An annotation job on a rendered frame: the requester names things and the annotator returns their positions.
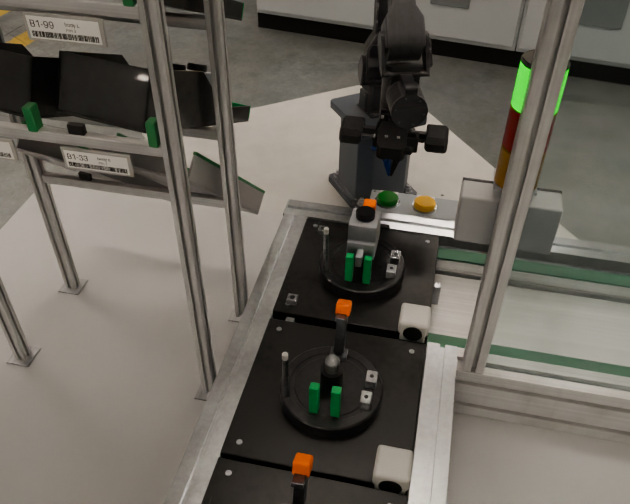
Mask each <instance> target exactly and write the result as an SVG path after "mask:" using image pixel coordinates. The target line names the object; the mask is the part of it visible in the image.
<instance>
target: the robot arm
mask: <svg viewBox="0 0 630 504"><path fill-rule="evenodd" d="M421 55H422V60H423V64H412V63H411V62H410V61H419V60H420V58H421ZM432 65H433V62H432V46H431V38H430V37H429V33H428V31H427V30H425V19H424V15H423V14H422V12H421V11H420V9H419V8H418V6H417V5H416V0H375V1H374V25H373V31H372V32H371V34H370V35H369V37H368V39H367V40H366V42H365V43H364V55H361V57H360V60H359V63H358V79H359V83H360V86H362V88H360V97H359V102H357V105H358V106H359V107H360V108H361V109H362V110H363V111H364V112H365V113H366V114H367V115H368V116H369V117H370V118H372V119H373V118H378V117H379V121H378V123H377V125H376V126H371V125H365V118H364V117H358V116H349V115H346V116H345V117H344V118H343V121H342V124H341V127H340V131H339V141H340V142H342V143H350V144H358V143H359V142H360V141H361V136H368V137H372V145H371V149H372V150H373V151H376V156H377V158H379V159H382V160H383V163H384V166H385V169H386V172H387V176H392V175H393V173H394V171H395V170H396V168H397V166H398V164H399V162H400V161H402V160H403V159H404V158H405V155H411V154H412V153H417V148H418V142H419V143H425V144H424V149H425V151H426V152H432V153H441V154H444V153H446V151H447V146H448V136H449V129H448V127H447V126H444V125H435V124H428V125H427V129H426V131H416V129H415V128H414V127H416V126H418V125H420V124H421V123H422V122H423V121H424V120H425V118H426V117H427V114H428V107H427V103H426V101H425V98H424V95H423V93H422V90H421V88H420V85H419V80H420V77H429V76H430V67H432ZM391 160H392V164H391Z"/></svg>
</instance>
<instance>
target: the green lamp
mask: <svg viewBox="0 0 630 504"><path fill-rule="evenodd" d="M529 75H530V69H528V68H527V67H525V66H524V65H523V63H522V62H521V60H520V64H519V69H518V73H517V78H516V82H515V87H514V91H513V96H512V100H511V105H512V107H513V108H514V109H515V110H516V111H518V112H519V113H521V109H522V104H523V100H524V96H525V92H526V87H527V83H528V79H529Z"/></svg>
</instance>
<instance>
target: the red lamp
mask: <svg viewBox="0 0 630 504"><path fill-rule="evenodd" d="M519 117H520V113H519V112H518V111H516V110H515V109H514V108H513V107H512V105H510V109H509V114H508V118H507V123H506V127H505V132H504V136H503V141H502V144H503V146H504V147H505V148H506V149H507V150H508V151H509V152H511V151H512V147H513V143H514V138H515V134H516V130H517V126H518V121H519Z"/></svg>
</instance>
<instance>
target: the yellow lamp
mask: <svg viewBox="0 0 630 504"><path fill-rule="evenodd" d="M510 155H511V152H509V151H508V150H507V149H506V148H505V147H504V146H503V144H502V145H501V150H500V154H499V159H498V163H497V168H496V172H495V177H494V180H495V182H496V184H497V185H498V186H499V187H500V188H502V189H503V185H504V181H505V177H506V172H507V168H508V164H509V160H510Z"/></svg>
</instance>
